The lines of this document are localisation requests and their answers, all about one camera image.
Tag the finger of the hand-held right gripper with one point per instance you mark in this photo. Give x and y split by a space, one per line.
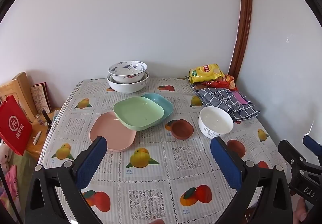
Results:
313 144
289 151

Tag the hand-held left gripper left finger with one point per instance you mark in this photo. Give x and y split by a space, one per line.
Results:
91 161

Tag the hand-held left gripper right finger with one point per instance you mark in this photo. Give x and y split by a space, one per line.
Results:
226 161

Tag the white bowl with blue swirl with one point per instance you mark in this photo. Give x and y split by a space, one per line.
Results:
213 130

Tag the pink plastic plate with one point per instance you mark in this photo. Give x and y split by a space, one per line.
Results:
108 130

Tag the green plastic plate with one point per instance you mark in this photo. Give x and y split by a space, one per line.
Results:
137 113

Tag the light blue plastic plate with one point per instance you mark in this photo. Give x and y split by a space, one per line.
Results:
163 105

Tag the person's right hand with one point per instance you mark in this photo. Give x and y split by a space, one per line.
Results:
300 211

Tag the fruit printed tablecloth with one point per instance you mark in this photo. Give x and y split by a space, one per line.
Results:
176 158

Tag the wooden side table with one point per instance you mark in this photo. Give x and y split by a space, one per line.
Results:
41 146

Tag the grey checkered cloth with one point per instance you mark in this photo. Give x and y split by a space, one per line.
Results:
221 103

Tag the small white tube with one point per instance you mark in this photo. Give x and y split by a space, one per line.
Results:
37 137

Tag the red chips bag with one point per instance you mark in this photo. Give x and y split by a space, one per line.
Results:
226 83

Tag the patterned book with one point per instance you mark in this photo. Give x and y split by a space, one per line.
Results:
41 98

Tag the large white porcelain bowl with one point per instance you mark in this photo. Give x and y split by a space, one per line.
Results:
128 88

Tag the pink cloth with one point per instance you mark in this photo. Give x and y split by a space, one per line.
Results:
10 181

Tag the red paper bag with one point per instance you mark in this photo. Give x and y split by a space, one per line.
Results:
15 125

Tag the white plush toy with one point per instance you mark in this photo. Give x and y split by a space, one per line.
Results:
5 154

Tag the blue bird patterned porcelain bowl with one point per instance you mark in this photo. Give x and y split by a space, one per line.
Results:
125 78

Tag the yellow chips bag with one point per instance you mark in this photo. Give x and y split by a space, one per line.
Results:
206 73

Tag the wooden chair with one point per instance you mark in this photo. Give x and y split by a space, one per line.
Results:
22 90

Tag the brown wooden door frame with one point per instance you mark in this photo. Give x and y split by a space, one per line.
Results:
242 25

